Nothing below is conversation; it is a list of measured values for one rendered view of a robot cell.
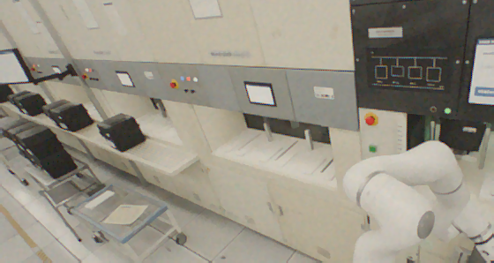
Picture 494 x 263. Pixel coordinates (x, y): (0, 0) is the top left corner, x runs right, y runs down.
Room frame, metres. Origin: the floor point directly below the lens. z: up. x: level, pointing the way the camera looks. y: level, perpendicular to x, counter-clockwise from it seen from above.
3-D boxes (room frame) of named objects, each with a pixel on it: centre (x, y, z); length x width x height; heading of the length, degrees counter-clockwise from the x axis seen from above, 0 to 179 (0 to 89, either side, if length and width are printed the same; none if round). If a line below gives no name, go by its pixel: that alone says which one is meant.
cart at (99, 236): (2.11, 1.75, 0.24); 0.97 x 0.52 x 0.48; 53
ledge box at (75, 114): (3.38, 2.62, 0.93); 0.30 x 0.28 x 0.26; 53
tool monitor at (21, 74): (2.81, 2.20, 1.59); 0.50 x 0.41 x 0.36; 140
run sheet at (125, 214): (1.98, 1.63, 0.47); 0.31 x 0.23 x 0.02; 72
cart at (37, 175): (3.21, 3.03, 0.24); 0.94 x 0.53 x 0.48; 50
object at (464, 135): (1.43, -0.90, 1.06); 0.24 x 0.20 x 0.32; 51
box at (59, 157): (3.00, 2.80, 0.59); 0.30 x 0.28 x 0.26; 50
